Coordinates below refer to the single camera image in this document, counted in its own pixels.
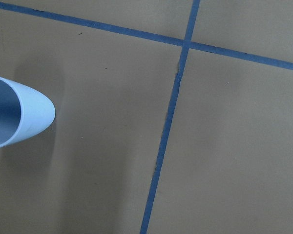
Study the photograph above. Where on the blue-grey plastic cup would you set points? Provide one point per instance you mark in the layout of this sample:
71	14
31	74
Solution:
24	112

